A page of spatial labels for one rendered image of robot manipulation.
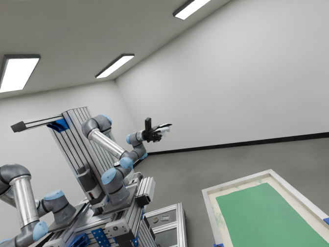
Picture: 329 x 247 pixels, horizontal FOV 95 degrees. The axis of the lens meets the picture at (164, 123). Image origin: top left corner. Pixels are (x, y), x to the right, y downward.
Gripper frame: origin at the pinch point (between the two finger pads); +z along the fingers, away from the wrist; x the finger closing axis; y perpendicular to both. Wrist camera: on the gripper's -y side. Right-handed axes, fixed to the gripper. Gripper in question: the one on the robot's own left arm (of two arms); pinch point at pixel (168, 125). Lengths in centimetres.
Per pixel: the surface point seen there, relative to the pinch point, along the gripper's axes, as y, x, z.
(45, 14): -127, -50, -100
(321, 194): 184, -110, 90
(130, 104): 14, -337, -303
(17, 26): -128, -35, -125
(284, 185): 72, -20, 50
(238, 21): -52, -299, 62
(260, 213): 73, 2, 33
